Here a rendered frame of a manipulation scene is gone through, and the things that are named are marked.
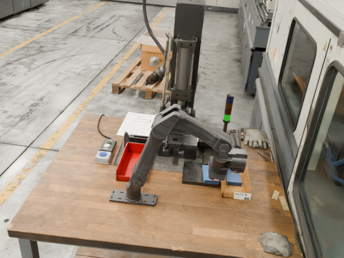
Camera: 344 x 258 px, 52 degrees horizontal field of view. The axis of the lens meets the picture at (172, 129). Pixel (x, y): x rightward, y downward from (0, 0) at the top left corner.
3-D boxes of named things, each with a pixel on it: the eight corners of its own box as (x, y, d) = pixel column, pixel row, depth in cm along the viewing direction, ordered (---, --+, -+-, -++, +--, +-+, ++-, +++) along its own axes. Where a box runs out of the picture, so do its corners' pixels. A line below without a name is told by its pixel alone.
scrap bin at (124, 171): (115, 180, 162) (115, 170, 159) (126, 151, 184) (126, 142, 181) (142, 183, 162) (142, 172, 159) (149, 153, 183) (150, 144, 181)
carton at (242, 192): (221, 198, 157) (223, 185, 154) (219, 166, 179) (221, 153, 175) (250, 201, 157) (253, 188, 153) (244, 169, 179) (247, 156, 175)
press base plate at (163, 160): (113, 170, 174) (113, 165, 173) (132, 123, 218) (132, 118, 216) (244, 184, 172) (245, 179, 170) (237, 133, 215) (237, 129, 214)
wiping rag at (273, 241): (254, 232, 141) (259, 255, 129) (255, 226, 140) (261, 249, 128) (289, 235, 141) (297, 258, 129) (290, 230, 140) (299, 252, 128)
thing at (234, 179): (227, 186, 163) (227, 181, 162) (224, 167, 177) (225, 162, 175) (241, 187, 163) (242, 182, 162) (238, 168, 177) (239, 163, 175)
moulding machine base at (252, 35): (235, 18, 962) (241, -21, 915) (273, 22, 953) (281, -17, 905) (240, 98, 484) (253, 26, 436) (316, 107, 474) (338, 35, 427)
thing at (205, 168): (203, 185, 161) (205, 179, 159) (202, 165, 174) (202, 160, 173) (219, 186, 161) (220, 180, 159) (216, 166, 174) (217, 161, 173)
